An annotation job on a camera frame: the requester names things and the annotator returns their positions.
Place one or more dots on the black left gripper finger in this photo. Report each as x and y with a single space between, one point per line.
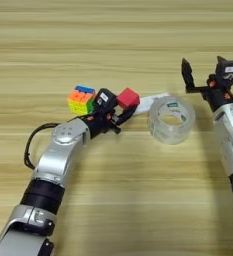
127 115

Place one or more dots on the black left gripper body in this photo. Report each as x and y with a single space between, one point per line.
101 123

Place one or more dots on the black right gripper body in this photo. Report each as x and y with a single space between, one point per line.
219 95

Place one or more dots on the red cube block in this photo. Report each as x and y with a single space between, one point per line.
128 97

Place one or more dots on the clear tape roll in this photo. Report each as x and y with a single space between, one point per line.
171 135

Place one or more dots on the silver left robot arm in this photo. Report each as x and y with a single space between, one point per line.
54 160

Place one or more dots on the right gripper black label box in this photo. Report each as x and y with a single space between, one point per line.
227 71

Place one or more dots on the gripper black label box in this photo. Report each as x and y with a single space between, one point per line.
227 71
104 98

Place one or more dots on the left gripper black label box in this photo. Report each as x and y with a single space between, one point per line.
104 98

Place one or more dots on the multicolour puzzle cube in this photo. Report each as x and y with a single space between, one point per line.
79 101

